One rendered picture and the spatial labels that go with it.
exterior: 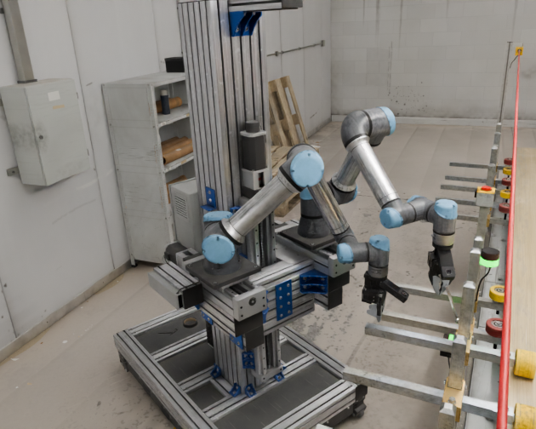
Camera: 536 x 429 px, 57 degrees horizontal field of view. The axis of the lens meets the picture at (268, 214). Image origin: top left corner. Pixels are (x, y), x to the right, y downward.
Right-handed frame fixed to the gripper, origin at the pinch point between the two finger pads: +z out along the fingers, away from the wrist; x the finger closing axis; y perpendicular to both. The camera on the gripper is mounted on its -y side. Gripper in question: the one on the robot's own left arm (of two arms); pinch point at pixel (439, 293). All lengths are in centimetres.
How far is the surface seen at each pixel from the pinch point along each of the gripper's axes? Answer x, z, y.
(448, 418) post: 16, -13, -72
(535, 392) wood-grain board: -17.7, 6.8, -42.8
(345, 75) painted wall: -25, 42, 806
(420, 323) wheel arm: 6.1, 13.2, -0.7
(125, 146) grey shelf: 189, -2, 207
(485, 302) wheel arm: -22.8, 14.4, 15.0
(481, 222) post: -29, -7, 45
